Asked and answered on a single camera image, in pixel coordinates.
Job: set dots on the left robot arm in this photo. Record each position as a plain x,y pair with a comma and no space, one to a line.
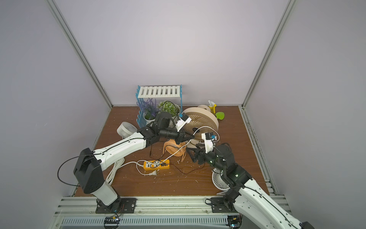
91,163

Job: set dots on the small white fan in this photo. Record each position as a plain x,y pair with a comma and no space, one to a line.
218,181
126,129

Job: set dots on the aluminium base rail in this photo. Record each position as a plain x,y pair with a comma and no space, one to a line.
145,212

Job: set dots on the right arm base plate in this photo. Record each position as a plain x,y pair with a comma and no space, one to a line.
223,204

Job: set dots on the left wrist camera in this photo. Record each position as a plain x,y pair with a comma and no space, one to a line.
183,119

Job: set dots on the small white fan left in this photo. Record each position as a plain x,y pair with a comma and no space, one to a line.
126,129

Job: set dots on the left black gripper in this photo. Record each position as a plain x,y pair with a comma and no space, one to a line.
181,136

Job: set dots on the small white fan right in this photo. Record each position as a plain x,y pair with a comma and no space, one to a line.
218,181

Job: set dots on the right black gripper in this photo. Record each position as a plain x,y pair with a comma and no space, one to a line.
200,155

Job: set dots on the green plant white pot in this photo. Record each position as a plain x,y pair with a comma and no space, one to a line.
172,108

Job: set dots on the large beige desk fan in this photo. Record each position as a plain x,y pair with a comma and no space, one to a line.
202,121

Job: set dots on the small orange fan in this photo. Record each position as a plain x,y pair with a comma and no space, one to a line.
174,149

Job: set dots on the yellow power strip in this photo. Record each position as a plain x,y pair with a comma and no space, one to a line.
156,165

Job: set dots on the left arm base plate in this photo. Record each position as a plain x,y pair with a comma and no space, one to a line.
121,205

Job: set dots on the green round object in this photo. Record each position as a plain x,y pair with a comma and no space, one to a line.
220,115

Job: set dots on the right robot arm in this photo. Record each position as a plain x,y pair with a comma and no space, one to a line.
245,195

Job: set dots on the blue white slatted shelf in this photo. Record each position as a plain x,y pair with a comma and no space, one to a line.
153,99

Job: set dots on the lavender plant white pot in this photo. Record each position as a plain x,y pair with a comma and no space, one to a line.
149,109

